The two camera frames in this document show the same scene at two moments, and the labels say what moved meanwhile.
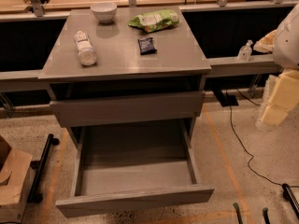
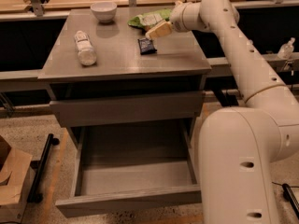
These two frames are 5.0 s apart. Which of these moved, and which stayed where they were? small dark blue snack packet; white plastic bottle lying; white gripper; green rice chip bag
Moved: white gripper
Stayed: white plastic bottle lying; small dark blue snack packet; green rice chip bag
